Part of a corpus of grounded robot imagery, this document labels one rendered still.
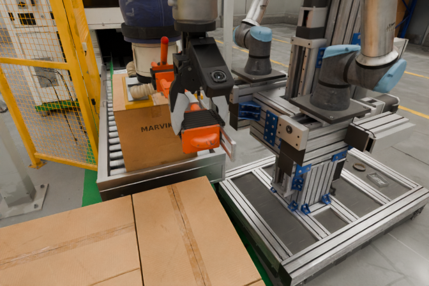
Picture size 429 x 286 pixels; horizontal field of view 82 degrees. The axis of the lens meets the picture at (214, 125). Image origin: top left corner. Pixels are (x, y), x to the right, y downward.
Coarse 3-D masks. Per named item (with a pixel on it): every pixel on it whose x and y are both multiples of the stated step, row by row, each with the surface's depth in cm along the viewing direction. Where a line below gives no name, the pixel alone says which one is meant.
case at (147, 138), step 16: (112, 80) 154; (160, 96) 131; (128, 112) 118; (144, 112) 121; (160, 112) 124; (128, 128) 122; (144, 128) 125; (160, 128) 128; (128, 144) 126; (144, 144) 129; (160, 144) 133; (176, 144) 136; (128, 160) 130; (144, 160) 134; (160, 160) 137; (176, 160) 141
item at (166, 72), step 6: (156, 66) 80; (162, 66) 81; (168, 66) 81; (150, 72) 79; (156, 72) 78; (162, 72) 74; (168, 72) 74; (156, 78) 74; (162, 78) 75; (168, 78) 75; (156, 84) 75; (162, 90) 76
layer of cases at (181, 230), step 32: (160, 192) 126; (192, 192) 126; (32, 224) 109; (64, 224) 109; (96, 224) 109; (128, 224) 109; (160, 224) 109; (192, 224) 109; (224, 224) 109; (0, 256) 96; (32, 256) 96; (64, 256) 96; (96, 256) 96; (128, 256) 96; (160, 256) 96; (192, 256) 96; (224, 256) 96
